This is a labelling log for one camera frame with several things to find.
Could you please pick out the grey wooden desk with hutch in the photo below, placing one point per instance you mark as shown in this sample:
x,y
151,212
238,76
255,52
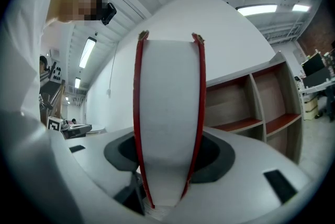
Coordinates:
x,y
230,102

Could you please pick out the black computer monitor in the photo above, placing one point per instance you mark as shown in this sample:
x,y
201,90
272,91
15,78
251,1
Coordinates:
x,y
314,64

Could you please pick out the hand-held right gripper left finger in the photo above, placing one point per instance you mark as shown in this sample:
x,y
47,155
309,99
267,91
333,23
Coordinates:
x,y
86,165

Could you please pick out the person's white shirt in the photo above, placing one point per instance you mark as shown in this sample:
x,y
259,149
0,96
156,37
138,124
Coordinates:
x,y
21,34

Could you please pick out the red hardcover book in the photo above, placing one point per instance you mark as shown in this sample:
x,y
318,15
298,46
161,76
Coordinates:
x,y
170,100

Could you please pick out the wooden easel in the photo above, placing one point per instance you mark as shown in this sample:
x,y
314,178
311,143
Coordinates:
x,y
57,102

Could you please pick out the white board with black shapes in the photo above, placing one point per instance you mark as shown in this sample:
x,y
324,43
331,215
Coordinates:
x,y
56,72

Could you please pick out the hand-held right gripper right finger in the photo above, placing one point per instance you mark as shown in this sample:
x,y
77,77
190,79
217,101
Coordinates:
x,y
248,165

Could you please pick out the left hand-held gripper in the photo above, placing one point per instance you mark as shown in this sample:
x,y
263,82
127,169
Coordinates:
x,y
76,129

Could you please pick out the long white office desk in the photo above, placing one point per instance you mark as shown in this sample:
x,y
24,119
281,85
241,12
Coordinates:
x,y
314,89

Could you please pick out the beige storage cabinet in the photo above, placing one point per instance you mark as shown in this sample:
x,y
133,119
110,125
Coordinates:
x,y
311,109

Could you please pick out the long ceiling light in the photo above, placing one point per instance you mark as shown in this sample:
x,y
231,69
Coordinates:
x,y
301,7
256,10
77,83
87,53

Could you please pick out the black head camera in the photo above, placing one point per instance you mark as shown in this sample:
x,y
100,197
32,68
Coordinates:
x,y
108,13

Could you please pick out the grey wall socket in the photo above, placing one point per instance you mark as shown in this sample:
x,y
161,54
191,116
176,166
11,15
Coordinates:
x,y
109,92

